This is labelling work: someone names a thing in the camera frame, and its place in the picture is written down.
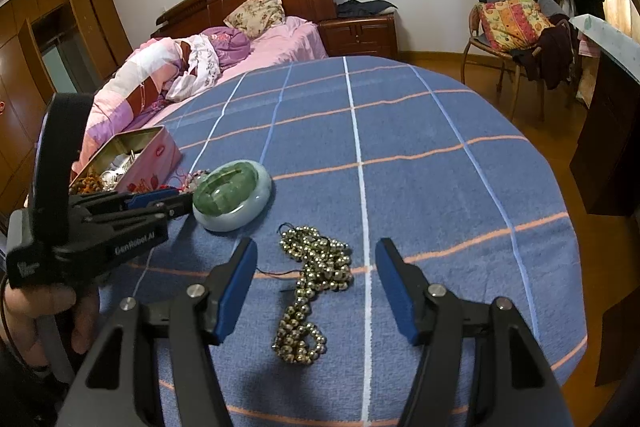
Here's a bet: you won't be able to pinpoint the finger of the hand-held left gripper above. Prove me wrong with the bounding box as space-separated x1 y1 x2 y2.
70 187 182 220
92 196 196 232

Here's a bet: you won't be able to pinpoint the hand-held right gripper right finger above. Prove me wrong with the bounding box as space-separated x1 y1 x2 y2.
375 237 576 427

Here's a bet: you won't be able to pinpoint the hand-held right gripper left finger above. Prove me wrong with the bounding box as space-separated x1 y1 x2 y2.
55 236 259 427

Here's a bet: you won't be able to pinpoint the red cord bracelet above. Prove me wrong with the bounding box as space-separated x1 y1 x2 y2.
172 169 211 194

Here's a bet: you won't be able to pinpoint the pink tin box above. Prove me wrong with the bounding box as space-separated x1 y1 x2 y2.
69 125 182 196

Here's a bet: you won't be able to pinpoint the green bead bracelet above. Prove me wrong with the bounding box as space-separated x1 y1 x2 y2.
194 161 262 214

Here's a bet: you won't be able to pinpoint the pale jade bangle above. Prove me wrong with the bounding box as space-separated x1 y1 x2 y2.
192 161 273 233

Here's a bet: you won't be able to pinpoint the gold bead necklace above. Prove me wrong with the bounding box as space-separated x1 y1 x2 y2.
271 223 355 364

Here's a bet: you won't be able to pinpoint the brown bead necklace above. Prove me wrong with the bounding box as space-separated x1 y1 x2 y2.
70 174 108 196

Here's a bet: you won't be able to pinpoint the person's left hand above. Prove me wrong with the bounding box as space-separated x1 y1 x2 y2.
2 284 101 355

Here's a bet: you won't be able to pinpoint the printed paper sheet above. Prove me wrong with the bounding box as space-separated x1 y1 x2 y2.
97 151 133 175

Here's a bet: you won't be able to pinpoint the blue checked tablecloth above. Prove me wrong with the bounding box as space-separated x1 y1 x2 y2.
97 56 587 427

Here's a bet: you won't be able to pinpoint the pink patchwork quilt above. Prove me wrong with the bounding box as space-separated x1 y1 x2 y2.
72 36 201 172

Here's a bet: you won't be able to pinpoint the white floral cloth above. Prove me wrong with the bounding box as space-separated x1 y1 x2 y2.
167 34 221 102

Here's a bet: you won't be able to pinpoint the purple garment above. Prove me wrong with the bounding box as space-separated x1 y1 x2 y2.
202 26 253 68

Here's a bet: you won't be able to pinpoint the wooden wardrobe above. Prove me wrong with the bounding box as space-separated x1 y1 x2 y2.
0 0 133 208

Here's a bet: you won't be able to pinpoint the wooden bed with pink sheet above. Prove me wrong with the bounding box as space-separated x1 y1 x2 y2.
70 0 337 178

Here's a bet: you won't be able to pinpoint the floral pillow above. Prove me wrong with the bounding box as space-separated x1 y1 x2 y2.
223 0 286 40

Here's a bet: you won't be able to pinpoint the wooden chair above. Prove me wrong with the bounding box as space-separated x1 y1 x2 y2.
461 0 576 122

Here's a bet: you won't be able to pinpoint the wooden nightstand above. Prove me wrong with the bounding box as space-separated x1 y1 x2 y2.
318 12 399 58

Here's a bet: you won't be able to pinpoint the dark wooden desk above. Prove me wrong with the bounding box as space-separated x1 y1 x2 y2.
569 52 640 388

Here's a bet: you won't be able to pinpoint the dark folded clothes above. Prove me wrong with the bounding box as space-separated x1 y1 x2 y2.
336 0 398 18

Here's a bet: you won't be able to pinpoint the dark maroon garment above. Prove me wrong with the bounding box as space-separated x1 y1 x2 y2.
510 24 573 90

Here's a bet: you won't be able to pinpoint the colourful patchwork cushion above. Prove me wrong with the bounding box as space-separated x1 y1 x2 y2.
477 0 553 54

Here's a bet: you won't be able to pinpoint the white green-spotted desk cover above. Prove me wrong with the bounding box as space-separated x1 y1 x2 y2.
569 14 640 82

